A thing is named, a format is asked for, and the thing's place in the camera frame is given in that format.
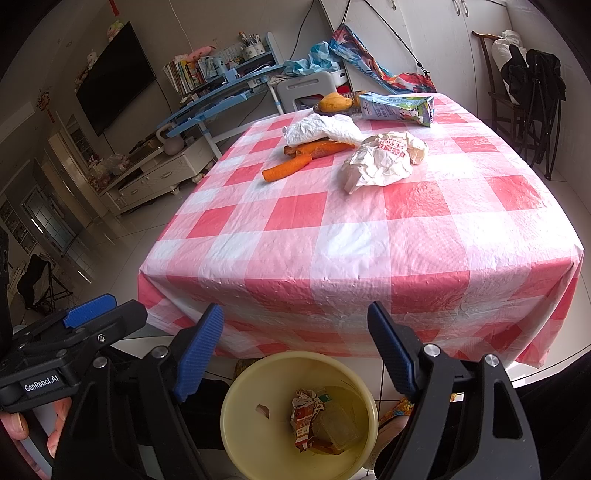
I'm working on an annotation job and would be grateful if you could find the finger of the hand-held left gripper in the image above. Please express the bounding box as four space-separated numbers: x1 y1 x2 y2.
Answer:
69 300 148 357
18 294 118 342

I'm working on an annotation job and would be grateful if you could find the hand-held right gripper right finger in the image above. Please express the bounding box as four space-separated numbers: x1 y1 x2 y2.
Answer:
368 301 539 480

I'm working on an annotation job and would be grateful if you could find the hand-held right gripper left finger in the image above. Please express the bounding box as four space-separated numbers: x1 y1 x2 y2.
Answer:
55 304 225 480

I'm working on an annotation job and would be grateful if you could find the yellow plastic bin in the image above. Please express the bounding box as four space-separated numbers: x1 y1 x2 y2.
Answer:
221 351 380 480

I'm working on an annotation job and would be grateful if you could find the red white snack bag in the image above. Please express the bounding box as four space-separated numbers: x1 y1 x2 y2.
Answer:
289 389 326 454

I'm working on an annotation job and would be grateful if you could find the white paper wrapper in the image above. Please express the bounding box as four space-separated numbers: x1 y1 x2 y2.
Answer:
341 131 429 195

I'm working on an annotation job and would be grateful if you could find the orange carrot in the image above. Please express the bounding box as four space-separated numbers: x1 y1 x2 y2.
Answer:
283 140 357 158
262 154 313 182

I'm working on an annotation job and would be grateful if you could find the white plastic bag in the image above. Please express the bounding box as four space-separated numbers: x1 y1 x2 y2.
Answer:
283 114 365 145

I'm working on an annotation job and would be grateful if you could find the blue green drink carton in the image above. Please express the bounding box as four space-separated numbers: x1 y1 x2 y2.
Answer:
359 91 435 127

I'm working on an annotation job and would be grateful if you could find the person's left hand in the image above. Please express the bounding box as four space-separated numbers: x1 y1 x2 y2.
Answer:
0 398 73 469

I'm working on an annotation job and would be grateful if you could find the black open folding chair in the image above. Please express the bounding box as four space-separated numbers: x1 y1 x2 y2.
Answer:
17 253 74 311

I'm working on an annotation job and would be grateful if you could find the clear plastic container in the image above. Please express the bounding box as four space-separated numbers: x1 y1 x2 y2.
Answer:
313 406 362 450

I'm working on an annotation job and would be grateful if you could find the red white checked tablecloth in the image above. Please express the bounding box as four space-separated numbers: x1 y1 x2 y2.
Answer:
137 92 585 369

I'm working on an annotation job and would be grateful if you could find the cream television cabinet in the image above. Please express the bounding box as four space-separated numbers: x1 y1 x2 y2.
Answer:
95 136 215 217

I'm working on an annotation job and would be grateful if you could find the pale kettlebell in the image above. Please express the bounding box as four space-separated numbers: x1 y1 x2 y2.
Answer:
156 127 187 157

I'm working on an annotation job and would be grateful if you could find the black television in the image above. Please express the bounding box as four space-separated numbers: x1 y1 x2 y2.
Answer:
75 21 158 137

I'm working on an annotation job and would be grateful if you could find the blue study desk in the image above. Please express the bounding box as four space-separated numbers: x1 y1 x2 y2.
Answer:
154 32 287 160

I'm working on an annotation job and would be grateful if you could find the row of books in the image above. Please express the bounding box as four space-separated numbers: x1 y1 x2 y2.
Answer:
161 54 206 95

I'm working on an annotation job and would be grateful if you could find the yellow mango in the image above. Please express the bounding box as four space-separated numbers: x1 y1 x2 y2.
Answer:
320 92 354 114

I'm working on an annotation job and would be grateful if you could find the white plastic stool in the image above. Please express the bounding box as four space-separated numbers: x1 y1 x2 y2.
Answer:
276 69 349 114

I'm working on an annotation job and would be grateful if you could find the colourful hanging bag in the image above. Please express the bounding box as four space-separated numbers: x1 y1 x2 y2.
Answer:
329 24 437 95

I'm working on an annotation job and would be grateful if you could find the white pen holder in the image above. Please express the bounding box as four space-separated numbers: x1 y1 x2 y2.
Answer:
238 32 266 58

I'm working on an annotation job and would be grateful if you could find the dark wooden chair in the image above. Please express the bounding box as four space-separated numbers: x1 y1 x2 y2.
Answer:
472 30 561 178

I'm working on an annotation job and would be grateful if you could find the blue crumpled cloth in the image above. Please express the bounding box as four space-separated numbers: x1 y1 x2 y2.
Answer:
284 41 342 77

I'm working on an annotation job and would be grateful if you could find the black folded fabric chair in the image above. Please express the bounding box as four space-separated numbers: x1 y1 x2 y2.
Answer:
500 48 568 181

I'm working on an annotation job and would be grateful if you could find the red knot wall ornament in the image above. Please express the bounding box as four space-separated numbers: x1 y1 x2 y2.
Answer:
37 90 57 123

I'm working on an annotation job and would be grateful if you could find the black cord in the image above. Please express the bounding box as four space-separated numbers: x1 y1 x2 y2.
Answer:
365 0 430 77

